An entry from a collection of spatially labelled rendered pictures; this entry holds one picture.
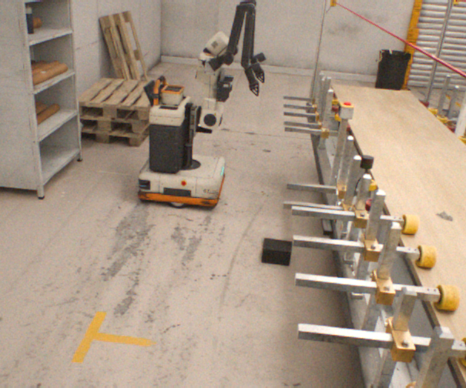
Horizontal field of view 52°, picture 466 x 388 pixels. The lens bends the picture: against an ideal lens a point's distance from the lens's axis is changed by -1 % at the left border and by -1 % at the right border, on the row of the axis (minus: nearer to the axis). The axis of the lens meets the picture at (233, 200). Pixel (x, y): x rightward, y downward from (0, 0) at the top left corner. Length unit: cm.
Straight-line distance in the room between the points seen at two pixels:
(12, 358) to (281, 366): 137
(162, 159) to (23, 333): 175
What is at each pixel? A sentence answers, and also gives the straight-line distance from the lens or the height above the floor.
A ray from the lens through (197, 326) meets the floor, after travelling 282.
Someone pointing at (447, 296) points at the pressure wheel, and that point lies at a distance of 168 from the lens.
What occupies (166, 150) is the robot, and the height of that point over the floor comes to 49.
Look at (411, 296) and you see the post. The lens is 140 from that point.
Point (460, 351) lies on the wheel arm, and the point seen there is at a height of 95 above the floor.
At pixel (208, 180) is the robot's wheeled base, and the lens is 389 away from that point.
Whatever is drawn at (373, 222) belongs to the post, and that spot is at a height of 104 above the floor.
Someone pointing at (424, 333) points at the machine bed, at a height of 74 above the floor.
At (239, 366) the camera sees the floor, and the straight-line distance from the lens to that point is 261.
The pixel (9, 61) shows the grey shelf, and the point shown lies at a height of 111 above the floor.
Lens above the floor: 185
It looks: 26 degrees down
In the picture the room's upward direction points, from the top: 5 degrees clockwise
